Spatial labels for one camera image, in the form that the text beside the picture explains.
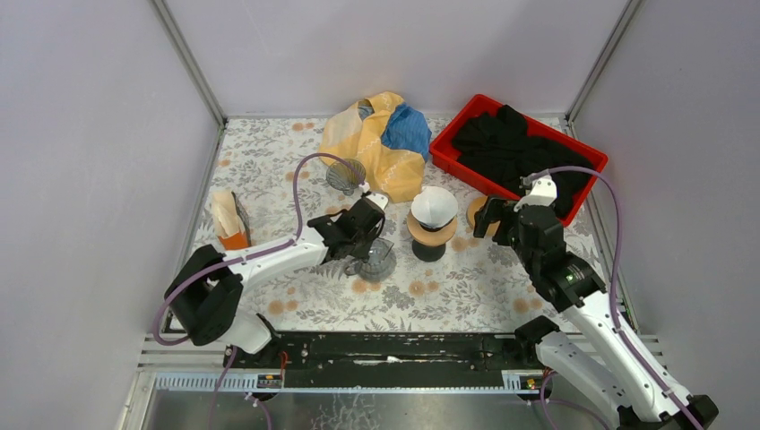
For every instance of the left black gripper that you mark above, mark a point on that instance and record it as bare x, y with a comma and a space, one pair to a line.
362, 238

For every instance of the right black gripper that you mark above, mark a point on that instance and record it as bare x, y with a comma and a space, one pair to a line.
495, 209

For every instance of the clear glass pitcher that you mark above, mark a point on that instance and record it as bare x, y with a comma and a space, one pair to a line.
379, 264

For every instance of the wooden ring holder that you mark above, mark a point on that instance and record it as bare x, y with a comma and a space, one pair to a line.
473, 208
431, 238

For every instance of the dark glass carafe red rim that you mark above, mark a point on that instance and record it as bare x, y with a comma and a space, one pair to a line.
427, 253

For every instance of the white paper coffee filter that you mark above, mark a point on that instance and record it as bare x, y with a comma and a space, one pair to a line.
434, 206

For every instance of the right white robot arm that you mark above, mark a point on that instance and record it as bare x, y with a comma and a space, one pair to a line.
627, 383

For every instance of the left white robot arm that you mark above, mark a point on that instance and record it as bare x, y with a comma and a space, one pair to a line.
205, 295

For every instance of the clear grey glass dripper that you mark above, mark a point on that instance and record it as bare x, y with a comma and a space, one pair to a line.
345, 176

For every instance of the orange filter holder box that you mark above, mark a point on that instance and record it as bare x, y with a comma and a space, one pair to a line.
229, 220

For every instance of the black cloth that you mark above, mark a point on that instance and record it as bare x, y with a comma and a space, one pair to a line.
499, 148

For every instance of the floral table mat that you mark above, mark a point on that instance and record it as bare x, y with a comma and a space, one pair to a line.
476, 286

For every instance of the yellow cloth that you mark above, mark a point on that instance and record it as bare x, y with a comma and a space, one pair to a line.
355, 133

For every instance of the blue cloth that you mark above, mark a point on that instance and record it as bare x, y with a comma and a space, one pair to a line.
407, 129

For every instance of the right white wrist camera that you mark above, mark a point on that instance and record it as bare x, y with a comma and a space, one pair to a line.
540, 191

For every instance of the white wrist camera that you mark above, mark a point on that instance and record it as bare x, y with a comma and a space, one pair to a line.
540, 191
379, 199

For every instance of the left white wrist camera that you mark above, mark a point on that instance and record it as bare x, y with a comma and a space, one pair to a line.
379, 199

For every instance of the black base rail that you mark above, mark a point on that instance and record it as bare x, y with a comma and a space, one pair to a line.
393, 360

